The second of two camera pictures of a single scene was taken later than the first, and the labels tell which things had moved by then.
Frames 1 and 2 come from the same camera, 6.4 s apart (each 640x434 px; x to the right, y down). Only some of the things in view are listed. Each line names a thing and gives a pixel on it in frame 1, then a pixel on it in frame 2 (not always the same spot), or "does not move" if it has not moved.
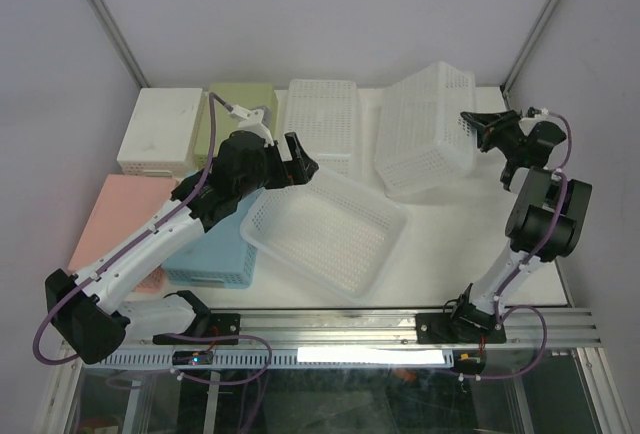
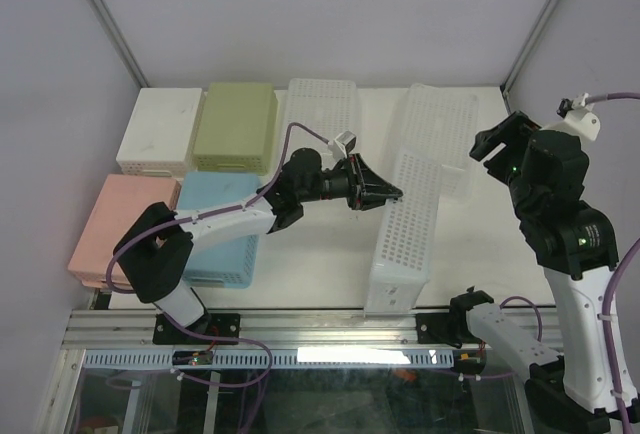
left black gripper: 299,171 → 366,190
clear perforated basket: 328,228 → 403,259
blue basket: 219,257 does not move
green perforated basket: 247,96 does not move
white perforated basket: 165,132 does not move
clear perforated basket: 323,116 does not move
